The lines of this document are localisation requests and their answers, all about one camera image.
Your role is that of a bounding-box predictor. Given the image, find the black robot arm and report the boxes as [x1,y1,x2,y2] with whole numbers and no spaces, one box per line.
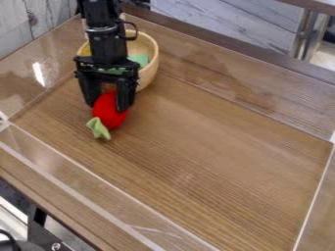
[73,0,140,112]

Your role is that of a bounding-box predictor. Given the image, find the wooden bowl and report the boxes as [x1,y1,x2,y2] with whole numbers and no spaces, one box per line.
[76,28,161,93]

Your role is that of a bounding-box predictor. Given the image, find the black metal table frame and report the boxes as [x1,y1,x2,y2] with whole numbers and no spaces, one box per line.
[28,206,86,251]

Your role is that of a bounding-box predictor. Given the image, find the green rectangular block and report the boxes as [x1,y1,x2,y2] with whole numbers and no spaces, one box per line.
[128,54,150,69]

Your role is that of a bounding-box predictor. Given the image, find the black cable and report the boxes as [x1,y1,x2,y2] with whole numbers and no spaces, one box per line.
[0,228,21,251]

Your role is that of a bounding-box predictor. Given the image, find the red felt fruit green leaf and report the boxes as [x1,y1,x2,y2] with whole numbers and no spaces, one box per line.
[86,90,128,140]

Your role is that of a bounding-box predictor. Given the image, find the metal table leg background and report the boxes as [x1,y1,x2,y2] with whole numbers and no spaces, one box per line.
[292,9,329,62]

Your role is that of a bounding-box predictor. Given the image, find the clear acrylic tray wall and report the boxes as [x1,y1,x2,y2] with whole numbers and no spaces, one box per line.
[0,19,335,251]

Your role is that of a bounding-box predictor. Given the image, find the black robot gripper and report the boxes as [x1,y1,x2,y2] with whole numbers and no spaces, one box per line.
[73,27,140,112]

